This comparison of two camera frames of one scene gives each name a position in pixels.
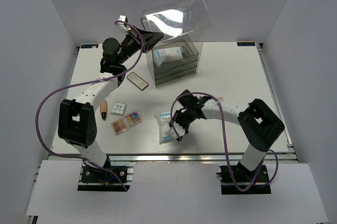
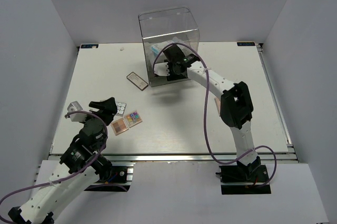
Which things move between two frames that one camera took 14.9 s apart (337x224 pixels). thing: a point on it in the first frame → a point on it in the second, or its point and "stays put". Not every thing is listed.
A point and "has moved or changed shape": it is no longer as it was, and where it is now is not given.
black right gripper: (176, 116) → (172, 77)
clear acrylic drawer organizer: (185, 25) has moved or changed shape
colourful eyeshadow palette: (133, 118) stays put
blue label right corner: (246, 44) stays put
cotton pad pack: (164, 119) → (156, 48)
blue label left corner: (89, 46) stays put
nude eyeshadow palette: (119, 126) stays put
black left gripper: (150, 39) → (108, 108)
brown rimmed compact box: (136, 80) stays put
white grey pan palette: (118, 108) stays put
